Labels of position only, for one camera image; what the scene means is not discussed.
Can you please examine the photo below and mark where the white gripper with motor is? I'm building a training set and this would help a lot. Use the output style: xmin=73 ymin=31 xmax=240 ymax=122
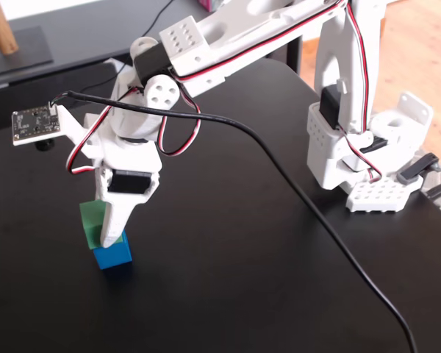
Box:
xmin=57 ymin=105 xmax=163 ymax=249

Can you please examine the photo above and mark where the green cube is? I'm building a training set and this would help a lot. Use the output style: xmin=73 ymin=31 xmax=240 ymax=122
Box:
xmin=79 ymin=200 xmax=125 ymax=246

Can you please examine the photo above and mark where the blue cube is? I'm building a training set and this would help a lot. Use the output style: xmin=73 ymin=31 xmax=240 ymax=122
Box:
xmin=93 ymin=230 xmax=133 ymax=271

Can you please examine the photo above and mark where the white black printed sheet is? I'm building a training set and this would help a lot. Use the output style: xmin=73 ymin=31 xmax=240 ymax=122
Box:
xmin=108 ymin=57 xmax=130 ymax=75

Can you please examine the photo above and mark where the wide dark storage box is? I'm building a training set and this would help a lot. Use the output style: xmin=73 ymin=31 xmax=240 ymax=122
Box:
xmin=0 ymin=62 xmax=124 ymax=134

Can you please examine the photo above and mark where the grey shelf unit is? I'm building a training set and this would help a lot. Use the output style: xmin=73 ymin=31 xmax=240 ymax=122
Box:
xmin=0 ymin=0 xmax=304 ymax=134

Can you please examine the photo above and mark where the wooden pole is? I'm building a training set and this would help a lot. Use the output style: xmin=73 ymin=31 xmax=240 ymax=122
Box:
xmin=0 ymin=0 xmax=21 ymax=56

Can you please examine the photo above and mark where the grey black table clamp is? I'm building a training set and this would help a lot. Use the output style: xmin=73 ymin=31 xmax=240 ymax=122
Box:
xmin=395 ymin=153 xmax=441 ymax=186

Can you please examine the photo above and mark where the red black gripper servo wire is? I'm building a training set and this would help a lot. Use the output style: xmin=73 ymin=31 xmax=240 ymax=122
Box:
xmin=65 ymin=86 xmax=140 ymax=176

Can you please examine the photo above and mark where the bare circuit board camera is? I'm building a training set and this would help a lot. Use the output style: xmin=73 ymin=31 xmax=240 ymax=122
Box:
xmin=11 ymin=104 xmax=62 ymax=151

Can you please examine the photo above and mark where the red black looped servo wire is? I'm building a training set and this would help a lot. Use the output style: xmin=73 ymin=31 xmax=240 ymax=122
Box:
xmin=157 ymin=85 xmax=202 ymax=157

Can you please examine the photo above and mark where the black camera cable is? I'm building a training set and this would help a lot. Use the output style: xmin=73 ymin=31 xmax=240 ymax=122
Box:
xmin=51 ymin=90 xmax=418 ymax=353

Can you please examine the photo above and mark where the dark grey flat base plate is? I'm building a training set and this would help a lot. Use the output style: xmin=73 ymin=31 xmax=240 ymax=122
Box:
xmin=0 ymin=26 xmax=55 ymax=80

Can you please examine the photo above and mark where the thin black power cable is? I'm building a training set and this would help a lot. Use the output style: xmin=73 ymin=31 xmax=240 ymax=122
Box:
xmin=82 ymin=0 xmax=174 ymax=93

